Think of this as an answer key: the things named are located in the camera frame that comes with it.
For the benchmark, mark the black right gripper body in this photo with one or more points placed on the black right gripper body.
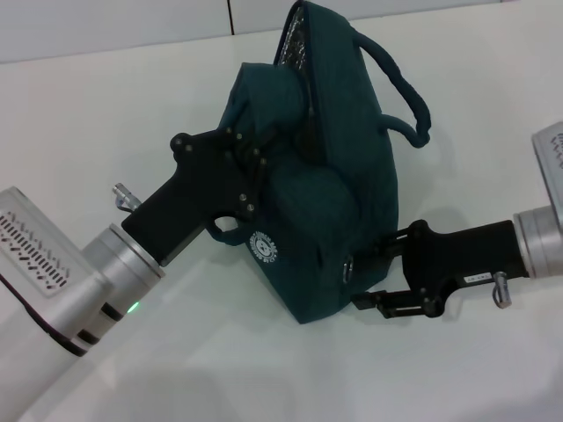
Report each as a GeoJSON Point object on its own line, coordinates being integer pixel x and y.
{"type": "Point", "coordinates": [462, 255]}

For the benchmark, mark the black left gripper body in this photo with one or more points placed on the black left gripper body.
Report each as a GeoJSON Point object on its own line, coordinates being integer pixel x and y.
{"type": "Point", "coordinates": [193, 193]}

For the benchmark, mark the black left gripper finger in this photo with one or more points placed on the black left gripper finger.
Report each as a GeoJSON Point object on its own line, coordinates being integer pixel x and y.
{"type": "Point", "coordinates": [248, 151]}
{"type": "Point", "coordinates": [254, 189]}

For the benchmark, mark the dark teal fabric bag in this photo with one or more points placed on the dark teal fabric bag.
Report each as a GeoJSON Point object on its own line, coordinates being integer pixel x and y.
{"type": "Point", "coordinates": [352, 154]}

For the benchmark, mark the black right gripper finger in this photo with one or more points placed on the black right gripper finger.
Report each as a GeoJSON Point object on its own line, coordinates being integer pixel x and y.
{"type": "Point", "coordinates": [389, 248]}
{"type": "Point", "coordinates": [396, 305]}

